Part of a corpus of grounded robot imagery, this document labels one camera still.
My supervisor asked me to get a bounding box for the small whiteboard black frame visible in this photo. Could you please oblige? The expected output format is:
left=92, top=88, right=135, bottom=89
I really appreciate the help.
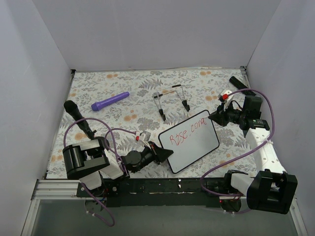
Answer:
left=158, top=110, right=220, bottom=174

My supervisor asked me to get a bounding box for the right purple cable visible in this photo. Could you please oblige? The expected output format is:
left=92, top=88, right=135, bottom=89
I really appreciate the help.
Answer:
left=199, top=88, right=275, bottom=214

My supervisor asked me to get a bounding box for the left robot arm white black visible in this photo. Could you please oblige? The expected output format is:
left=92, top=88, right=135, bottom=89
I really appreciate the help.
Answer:
left=63, top=137, right=174, bottom=197

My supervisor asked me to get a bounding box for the floral patterned table mat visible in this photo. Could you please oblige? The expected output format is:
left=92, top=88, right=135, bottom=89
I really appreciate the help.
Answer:
left=45, top=68, right=271, bottom=179

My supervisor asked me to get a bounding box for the purple cable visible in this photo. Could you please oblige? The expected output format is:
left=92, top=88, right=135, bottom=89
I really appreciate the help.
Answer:
left=199, top=88, right=275, bottom=214
left=63, top=118, right=143, bottom=227

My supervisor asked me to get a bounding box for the purple flashlight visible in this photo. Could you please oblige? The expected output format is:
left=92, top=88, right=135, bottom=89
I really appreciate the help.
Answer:
left=91, top=92, right=129, bottom=112

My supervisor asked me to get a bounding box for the black base frame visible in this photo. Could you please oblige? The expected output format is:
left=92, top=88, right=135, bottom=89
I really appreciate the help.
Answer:
left=91, top=178, right=221, bottom=207

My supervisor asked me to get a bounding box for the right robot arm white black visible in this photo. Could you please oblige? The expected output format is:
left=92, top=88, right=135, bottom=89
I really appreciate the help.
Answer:
left=209, top=94, right=298, bottom=214

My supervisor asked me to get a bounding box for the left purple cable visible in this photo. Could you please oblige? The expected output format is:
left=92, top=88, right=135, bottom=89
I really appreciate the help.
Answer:
left=63, top=118, right=143, bottom=227

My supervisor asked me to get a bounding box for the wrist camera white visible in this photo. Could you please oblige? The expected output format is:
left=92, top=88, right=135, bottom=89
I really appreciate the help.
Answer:
left=218, top=89, right=232, bottom=103
left=135, top=131, right=151, bottom=144

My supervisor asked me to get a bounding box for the black microphone silver head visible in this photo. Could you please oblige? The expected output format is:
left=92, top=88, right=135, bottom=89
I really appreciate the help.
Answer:
left=229, top=76, right=256, bottom=96

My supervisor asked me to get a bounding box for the wire whiteboard stand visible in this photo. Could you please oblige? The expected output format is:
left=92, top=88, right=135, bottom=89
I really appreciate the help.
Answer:
left=152, top=84, right=190, bottom=121

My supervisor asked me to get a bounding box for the black microphone on stand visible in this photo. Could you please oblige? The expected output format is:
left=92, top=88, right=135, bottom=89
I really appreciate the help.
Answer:
left=63, top=100, right=96, bottom=140

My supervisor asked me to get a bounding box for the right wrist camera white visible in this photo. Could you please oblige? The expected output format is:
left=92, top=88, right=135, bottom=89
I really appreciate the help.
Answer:
left=218, top=89, right=232, bottom=103

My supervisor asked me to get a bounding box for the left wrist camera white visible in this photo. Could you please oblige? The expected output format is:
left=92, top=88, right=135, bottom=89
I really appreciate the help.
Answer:
left=135, top=131, right=151, bottom=144

